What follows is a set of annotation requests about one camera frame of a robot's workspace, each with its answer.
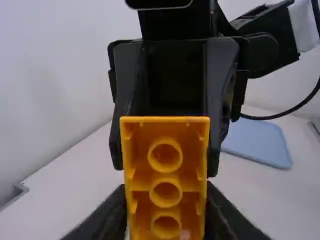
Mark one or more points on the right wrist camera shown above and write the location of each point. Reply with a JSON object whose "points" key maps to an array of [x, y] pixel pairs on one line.
{"points": [[158, 3]]}

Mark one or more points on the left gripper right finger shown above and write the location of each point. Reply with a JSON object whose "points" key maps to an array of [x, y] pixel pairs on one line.
{"points": [[225, 215]]}

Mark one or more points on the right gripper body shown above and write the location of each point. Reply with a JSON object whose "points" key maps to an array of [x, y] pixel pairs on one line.
{"points": [[175, 75]]}

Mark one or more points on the yellow toy brick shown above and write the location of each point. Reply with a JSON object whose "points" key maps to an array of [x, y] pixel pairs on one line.
{"points": [[165, 180]]}

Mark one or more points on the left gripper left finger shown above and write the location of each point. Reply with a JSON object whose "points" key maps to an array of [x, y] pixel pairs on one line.
{"points": [[107, 217]]}

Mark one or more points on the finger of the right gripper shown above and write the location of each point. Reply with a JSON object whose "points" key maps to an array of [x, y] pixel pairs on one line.
{"points": [[220, 82], [127, 82]]}

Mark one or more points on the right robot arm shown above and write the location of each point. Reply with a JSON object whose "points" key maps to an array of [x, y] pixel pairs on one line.
{"points": [[265, 47]]}

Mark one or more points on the blue mat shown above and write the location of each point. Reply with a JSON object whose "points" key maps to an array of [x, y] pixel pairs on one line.
{"points": [[260, 145]]}

